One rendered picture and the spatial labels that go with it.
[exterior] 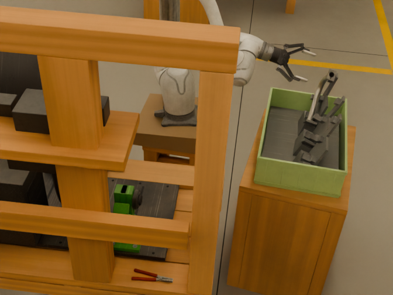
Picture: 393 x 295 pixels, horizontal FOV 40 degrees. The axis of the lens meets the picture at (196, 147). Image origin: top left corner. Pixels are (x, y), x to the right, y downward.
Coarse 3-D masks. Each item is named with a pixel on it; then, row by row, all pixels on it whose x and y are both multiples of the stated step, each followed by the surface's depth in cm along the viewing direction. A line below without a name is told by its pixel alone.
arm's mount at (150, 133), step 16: (160, 96) 294; (144, 112) 282; (144, 128) 271; (160, 128) 270; (176, 128) 270; (192, 128) 270; (144, 144) 271; (160, 144) 269; (176, 144) 267; (192, 144) 266
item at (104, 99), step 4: (104, 96) 169; (104, 100) 167; (108, 100) 169; (104, 104) 165; (108, 104) 169; (104, 108) 164; (108, 108) 170; (104, 112) 165; (108, 112) 170; (104, 116) 166; (108, 116) 171; (104, 120) 167; (104, 124) 168
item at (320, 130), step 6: (336, 102) 261; (342, 102) 260; (336, 108) 262; (330, 114) 266; (318, 126) 275; (324, 126) 266; (312, 132) 280; (318, 132) 270; (324, 132) 261; (300, 138) 274; (300, 144) 269; (294, 150) 273; (306, 150) 268
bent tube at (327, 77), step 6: (330, 72) 269; (336, 72) 269; (324, 78) 275; (318, 84) 281; (324, 84) 279; (318, 90) 281; (318, 96) 280; (312, 102) 280; (312, 108) 279; (312, 114) 279; (312, 120) 279
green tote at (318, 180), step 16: (272, 96) 301; (288, 96) 299; (304, 96) 297; (336, 112) 299; (272, 160) 252; (256, 176) 260; (272, 176) 258; (288, 176) 256; (304, 176) 254; (320, 176) 252; (336, 176) 250; (304, 192) 260; (320, 192) 258; (336, 192) 256
